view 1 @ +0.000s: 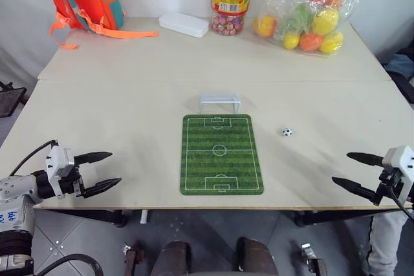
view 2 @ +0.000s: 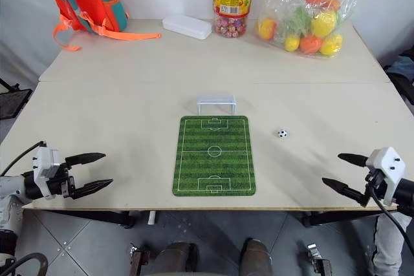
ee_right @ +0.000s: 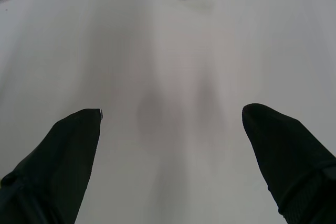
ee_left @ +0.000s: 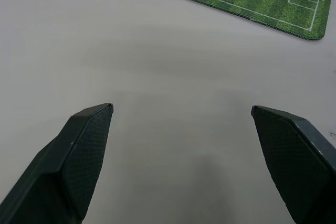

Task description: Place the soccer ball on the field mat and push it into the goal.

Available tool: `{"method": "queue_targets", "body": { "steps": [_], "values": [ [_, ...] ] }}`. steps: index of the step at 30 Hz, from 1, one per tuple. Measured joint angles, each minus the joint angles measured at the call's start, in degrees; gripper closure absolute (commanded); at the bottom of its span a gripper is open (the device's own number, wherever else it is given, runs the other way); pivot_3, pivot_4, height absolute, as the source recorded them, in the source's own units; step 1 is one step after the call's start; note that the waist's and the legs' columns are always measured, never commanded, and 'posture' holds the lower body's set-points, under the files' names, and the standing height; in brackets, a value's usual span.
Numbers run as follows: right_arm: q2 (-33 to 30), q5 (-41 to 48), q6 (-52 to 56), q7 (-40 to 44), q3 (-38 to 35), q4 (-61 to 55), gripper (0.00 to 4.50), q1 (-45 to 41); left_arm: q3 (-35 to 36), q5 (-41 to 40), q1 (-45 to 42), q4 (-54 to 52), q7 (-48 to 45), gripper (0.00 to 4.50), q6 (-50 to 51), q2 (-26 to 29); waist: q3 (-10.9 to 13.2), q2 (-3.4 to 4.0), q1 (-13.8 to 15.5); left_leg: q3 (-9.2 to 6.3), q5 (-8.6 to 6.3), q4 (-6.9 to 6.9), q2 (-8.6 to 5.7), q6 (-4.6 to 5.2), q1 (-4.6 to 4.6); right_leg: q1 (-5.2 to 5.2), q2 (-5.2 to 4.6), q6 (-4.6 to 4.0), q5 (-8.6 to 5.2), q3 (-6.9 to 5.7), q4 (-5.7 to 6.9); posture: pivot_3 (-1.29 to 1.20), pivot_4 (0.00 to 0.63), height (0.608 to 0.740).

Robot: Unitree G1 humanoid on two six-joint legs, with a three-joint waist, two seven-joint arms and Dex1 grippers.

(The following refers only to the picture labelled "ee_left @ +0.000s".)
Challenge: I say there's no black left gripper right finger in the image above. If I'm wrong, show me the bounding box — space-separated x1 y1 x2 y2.
250 105 336 224

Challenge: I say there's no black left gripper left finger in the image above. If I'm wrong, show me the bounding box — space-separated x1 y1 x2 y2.
0 102 114 224

